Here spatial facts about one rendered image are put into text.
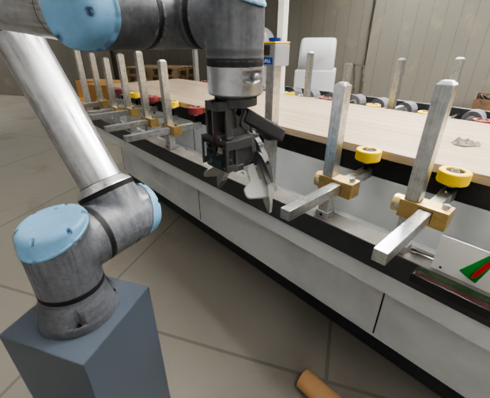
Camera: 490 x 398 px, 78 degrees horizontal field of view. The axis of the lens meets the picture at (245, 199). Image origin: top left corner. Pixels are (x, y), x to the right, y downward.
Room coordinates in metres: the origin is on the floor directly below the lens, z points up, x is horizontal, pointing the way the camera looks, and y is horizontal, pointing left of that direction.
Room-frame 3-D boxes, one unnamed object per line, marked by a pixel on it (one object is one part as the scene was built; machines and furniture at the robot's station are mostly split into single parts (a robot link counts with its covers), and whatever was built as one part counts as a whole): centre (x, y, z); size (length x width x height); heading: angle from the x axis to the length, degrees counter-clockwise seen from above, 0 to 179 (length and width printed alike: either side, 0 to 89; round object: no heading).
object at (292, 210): (0.82, -0.26, 0.82); 0.43 x 0.03 x 0.04; 133
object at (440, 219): (0.68, -0.45, 0.83); 0.13 x 0.06 x 0.05; 43
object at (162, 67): (1.61, 0.41, 0.90); 0.03 x 0.03 x 0.48; 43
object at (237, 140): (0.52, 0.02, 1.08); 0.09 x 0.08 x 0.12; 132
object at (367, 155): (0.95, -0.41, 0.85); 0.08 x 0.08 x 0.11
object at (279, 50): (1.07, -0.09, 1.18); 0.07 x 0.07 x 0.08; 43
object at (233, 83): (0.52, 0.01, 1.16); 0.10 x 0.09 x 0.05; 42
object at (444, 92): (0.69, -0.44, 0.91); 0.03 x 0.03 x 0.48; 43
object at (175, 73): (6.25, 1.61, 0.41); 1.16 x 0.82 x 0.82; 72
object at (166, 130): (1.55, 0.41, 0.81); 0.43 x 0.03 x 0.04; 133
